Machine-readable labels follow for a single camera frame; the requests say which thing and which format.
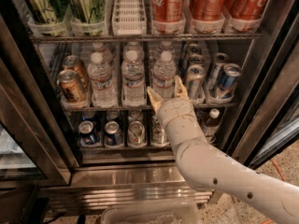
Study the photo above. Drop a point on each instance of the middle silver energy can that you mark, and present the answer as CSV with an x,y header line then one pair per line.
x,y
190,60

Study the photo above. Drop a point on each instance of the rear silver energy can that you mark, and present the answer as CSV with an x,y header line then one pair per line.
x,y
187,48

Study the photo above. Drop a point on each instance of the steel fridge cabinet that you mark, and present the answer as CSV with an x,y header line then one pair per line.
x,y
80,179

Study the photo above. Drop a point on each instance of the front silver energy can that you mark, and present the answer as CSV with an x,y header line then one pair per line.
x,y
194,79

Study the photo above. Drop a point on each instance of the rear gold can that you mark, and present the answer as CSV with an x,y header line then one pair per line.
x,y
74,63

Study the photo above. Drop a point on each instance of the rear right silver can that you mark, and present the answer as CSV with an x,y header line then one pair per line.
x,y
218,61

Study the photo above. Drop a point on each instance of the right green can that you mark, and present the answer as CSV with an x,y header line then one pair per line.
x,y
88,11

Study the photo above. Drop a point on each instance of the left green can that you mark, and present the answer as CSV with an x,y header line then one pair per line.
x,y
47,11

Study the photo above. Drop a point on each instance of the empty white shelf tray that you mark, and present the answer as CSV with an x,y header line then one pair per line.
x,y
129,17

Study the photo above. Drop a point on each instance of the middle red cola can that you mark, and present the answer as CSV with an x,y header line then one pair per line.
x,y
206,10

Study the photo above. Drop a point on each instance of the red cola can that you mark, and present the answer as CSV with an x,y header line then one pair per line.
x,y
247,10
206,10
167,10

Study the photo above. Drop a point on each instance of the water bottle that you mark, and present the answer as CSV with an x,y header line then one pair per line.
x,y
103,85
164,46
101,48
134,45
133,80
163,74

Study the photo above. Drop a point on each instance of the left blue soda can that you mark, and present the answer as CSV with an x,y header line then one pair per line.
x,y
87,133

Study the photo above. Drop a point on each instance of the blue soda can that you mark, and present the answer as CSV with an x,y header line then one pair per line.
x,y
113,134
87,133

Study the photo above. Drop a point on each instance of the right red cola can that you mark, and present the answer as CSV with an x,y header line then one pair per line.
x,y
247,10

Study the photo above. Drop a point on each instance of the green white soda can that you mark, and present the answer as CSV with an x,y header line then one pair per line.
x,y
158,135

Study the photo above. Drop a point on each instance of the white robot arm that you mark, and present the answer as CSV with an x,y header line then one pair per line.
x,y
202,164

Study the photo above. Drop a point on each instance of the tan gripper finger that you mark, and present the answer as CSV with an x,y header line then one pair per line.
x,y
156,99
180,90

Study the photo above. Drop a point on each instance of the gold can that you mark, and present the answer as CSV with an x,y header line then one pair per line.
x,y
74,63
71,86

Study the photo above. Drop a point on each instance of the blue silver energy can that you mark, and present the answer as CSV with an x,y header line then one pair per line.
x,y
229,75

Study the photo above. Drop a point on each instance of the fridge door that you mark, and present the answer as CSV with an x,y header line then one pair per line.
x,y
269,88

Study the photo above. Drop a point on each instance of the brown juice bottle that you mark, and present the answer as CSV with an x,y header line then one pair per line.
x,y
210,124

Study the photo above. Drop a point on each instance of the left red cola can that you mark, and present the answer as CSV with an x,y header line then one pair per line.
x,y
167,10

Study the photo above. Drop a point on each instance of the front gold can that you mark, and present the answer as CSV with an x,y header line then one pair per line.
x,y
71,86

